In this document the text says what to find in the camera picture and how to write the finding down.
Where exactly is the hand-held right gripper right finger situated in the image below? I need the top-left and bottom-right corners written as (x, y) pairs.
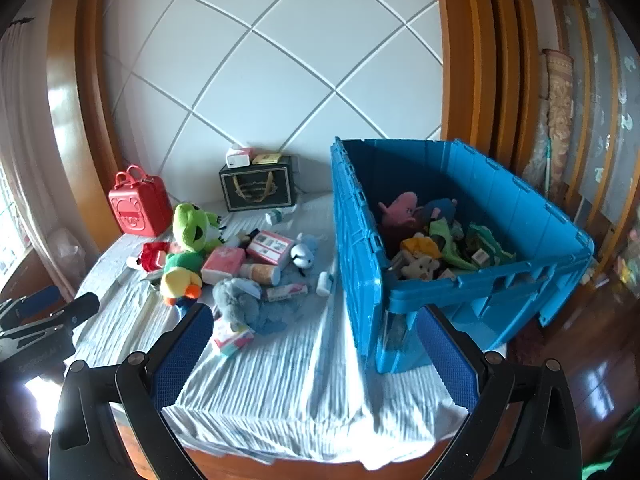
top-left (416, 304), bottom-right (583, 480)

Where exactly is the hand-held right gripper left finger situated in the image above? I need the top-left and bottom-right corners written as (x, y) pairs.
top-left (48, 302), bottom-right (216, 480)

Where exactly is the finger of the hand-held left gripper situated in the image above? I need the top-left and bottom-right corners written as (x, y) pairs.
top-left (7, 292), bottom-right (101, 343)
top-left (0, 286), bottom-right (63, 328)

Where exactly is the green yellow duck plush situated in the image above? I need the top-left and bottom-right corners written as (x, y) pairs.
top-left (161, 251), bottom-right (206, 308)

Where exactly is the grey elephant plush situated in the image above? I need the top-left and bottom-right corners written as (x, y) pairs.
top-left (212, 277), bottom-right (288, 336)

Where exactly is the blue plastic crate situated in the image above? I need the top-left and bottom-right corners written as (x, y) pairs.
top-left (330, 136), bottom-right (596, 375)

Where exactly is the green frog plush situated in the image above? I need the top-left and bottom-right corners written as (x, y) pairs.
top-left (171, 202), bottom-right (223, 253)

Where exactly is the pink teal tissue pack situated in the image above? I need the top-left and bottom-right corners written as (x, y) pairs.
top-left (212, 321), bottom-right (256, 358)

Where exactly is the pink pig plush red dress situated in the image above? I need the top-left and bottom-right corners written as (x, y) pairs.
top-left (137, 241), bottom-right (176, 272)

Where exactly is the beige bear plush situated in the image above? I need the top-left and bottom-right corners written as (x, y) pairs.
top-left (400, 255), bottom-right (441, 281)

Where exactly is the large pink tissue pack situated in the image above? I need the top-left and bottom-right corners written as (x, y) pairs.
top-left (201, 246), bottom-right (247, 283)

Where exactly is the striped light blue bed sheet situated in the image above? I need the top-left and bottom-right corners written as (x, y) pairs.
top-left (75, 190), bottom-right (471, 471)

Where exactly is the red bear-face bag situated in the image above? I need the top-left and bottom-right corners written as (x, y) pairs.
top-left (108, 165), bottom-right (173, 237)

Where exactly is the white bottle beige label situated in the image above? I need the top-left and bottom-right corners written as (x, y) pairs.
top-left (239, 262), bottom-right (282, 286)

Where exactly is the yellow plush toy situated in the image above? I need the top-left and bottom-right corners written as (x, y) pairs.
top-left (400, 236), bottom-right (443, 261)

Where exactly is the green plush toy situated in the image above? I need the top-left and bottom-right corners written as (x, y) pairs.
top-left (429, 219), bottom-right (478, 271)

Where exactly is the pink white ointment box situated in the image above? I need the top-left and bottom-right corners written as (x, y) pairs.
top-left (265, 282), bottom-right (309, 302)

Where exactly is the pink box white label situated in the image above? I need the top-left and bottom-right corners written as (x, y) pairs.
top-left (246, 230), bottom-right (296, 266)

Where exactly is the blue plush toy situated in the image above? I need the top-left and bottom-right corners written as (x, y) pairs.
top-left (422, 198), bottom-right (458, 223)

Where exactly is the white blue mouse plush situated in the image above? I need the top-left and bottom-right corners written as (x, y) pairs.
top-left (290, 233), bottom-right (321, 278)

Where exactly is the white curtain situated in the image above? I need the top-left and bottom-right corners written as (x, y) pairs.
top-left (0, 22), bottom-right (56, 286)

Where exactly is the white tissue box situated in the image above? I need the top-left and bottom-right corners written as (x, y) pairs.
top-left (225, 145), bottom-right (255, 168)

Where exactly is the patterned glass sliding door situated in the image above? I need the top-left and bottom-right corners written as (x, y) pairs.
top-left (565, 0), bottom-right (640, 261)

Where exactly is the white padded wooden headboard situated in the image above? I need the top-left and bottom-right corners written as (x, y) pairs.
top-left (47, 0), bottom-right (551, 301)

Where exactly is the black gift box gold handle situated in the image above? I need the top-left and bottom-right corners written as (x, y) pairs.
top-left (219, 155), bottom-right (297, 212)

